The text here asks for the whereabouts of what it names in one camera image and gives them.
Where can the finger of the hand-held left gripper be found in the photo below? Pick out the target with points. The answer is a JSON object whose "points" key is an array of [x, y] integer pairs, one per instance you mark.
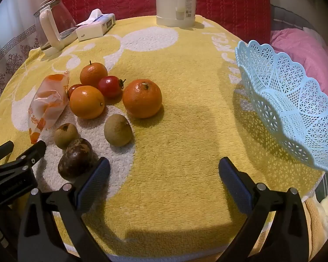
{"points": [[2, 151], [34, 152]]}

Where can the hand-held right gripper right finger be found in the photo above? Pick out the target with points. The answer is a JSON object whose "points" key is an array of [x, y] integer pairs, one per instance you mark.
{"points": [[235, 181]]}

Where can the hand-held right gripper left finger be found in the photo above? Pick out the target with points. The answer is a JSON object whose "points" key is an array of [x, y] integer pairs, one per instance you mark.
{"points": [[94, 180]]}

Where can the dark purple passion fruit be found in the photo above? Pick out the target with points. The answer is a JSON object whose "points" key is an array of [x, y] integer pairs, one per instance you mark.
{"points": [[73, 158]]}

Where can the large reddish mandarin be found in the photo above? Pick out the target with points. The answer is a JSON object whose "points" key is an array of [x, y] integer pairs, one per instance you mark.
{"points": [[142, 99]]}

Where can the light blue lace basket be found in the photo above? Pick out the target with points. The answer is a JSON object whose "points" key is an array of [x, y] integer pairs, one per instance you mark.
{"points": [[276, 92]]}

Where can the small mandarin with dark stem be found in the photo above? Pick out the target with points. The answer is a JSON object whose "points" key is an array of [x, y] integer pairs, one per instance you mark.
{"points": [[93, 73]]}

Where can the smooth round orange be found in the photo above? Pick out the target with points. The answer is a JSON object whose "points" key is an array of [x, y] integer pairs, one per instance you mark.
{"points": [[86, 102]]}

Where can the yellow printed towel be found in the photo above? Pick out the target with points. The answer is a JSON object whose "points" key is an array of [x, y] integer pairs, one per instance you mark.
{"points": [[180, 131]]}

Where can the small red tomato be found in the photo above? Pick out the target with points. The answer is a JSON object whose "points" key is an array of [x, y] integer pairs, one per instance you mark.
{"points": [[73, 88]]}

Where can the patterned white curtain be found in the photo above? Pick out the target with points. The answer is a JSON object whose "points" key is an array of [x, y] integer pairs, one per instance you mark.
{"points": [[5, 60]]}

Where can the large red tomato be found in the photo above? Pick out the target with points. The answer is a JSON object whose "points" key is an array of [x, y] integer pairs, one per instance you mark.
{"points": [[109, 87]]}

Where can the white tissue box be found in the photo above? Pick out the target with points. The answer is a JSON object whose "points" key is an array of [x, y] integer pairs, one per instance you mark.
{"points": [[93, 30]]}

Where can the pink blanket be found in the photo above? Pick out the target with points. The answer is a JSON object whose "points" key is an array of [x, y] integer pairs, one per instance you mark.
{"points": [[303, 49]]}

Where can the grey quilted cushion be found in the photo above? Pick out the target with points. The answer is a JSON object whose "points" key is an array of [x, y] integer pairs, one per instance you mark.
{"points": [[287, 16]]}

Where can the white thermos jug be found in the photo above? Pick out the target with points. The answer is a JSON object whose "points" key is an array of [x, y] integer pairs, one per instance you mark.
{"points": [[166, 2]]}

